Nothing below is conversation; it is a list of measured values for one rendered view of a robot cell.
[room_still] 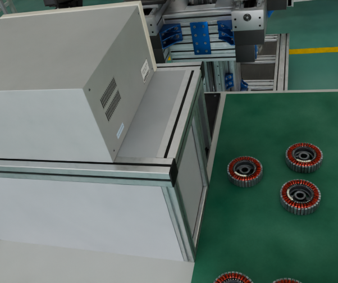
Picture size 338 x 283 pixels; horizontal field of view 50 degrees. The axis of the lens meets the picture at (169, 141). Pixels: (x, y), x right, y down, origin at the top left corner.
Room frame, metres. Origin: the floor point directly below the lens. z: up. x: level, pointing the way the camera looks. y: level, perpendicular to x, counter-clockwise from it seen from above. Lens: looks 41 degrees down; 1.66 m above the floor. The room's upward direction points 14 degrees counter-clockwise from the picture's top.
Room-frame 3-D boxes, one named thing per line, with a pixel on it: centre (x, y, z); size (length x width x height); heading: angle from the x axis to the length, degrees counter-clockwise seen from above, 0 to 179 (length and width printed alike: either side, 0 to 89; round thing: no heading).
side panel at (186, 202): (0.65, -0.03, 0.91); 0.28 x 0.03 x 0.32; 157
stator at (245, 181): (0.78, -0.22, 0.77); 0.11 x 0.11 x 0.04
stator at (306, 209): (0.63, -0.33, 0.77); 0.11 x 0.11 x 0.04
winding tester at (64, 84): (0.86, 0.26, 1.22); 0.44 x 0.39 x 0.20; 67
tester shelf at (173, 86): (0.85, 0.24, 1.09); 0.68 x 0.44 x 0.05; 67
